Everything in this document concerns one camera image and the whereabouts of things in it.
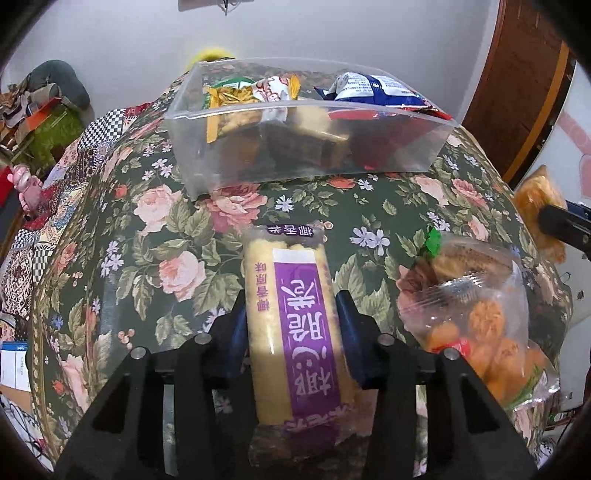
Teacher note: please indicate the green bag tie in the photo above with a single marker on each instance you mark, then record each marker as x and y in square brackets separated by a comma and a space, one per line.
[434, 240]

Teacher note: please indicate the white red snack packet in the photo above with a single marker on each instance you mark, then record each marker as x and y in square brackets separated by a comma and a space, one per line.
[277, 87]

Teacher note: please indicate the green yellow snack packet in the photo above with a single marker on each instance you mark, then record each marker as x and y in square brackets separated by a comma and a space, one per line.
[228, 94]

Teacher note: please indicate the pink rabbit toy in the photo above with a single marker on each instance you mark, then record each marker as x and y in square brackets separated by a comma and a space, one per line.
[27, 187]

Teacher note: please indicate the blue white snack packet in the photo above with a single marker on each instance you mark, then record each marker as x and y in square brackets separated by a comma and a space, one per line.
[369, 85]

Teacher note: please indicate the brown wooden door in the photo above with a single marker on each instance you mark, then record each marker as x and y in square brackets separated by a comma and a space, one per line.
[512, 83]

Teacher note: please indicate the clear bag of orange pastries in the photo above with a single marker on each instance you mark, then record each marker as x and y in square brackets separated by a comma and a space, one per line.
[480, 323]

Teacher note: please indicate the orange cardboard box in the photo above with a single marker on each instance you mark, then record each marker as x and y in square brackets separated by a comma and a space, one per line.
[41, 113]

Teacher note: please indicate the white blue boxes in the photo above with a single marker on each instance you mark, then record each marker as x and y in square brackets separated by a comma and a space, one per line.
[14, 364]

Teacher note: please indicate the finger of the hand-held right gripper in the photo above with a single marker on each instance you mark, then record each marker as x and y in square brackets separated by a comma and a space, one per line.
[563, 226]

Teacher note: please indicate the patterned cloth pile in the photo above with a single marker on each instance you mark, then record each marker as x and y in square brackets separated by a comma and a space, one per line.
[11, 108]

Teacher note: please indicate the white sliding wardrobe door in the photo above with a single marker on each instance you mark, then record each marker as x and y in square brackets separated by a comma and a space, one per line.
[572, 138]

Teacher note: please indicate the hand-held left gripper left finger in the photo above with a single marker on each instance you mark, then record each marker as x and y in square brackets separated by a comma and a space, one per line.
[240, 323]

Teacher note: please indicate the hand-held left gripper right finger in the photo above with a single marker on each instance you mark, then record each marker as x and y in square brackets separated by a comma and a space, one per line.
[348, 323]

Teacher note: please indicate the yellow cake packet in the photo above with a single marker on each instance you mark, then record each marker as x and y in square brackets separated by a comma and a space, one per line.
[531, 194]

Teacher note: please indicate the purple label rice cracker packet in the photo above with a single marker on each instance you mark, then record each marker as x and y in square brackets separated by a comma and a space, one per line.
[300, 323]

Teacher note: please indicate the yellow foam tube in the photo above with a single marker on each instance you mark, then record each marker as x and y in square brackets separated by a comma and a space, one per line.
[210, 55]

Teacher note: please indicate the clear plastic container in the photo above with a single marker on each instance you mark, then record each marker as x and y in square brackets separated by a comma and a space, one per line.
[194, 152]

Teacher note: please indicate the patchwork blanket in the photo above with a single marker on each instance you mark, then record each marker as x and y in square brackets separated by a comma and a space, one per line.
[69, 166]

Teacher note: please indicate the grey pillow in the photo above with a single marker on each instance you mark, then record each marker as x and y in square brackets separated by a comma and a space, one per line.
[60, 78]

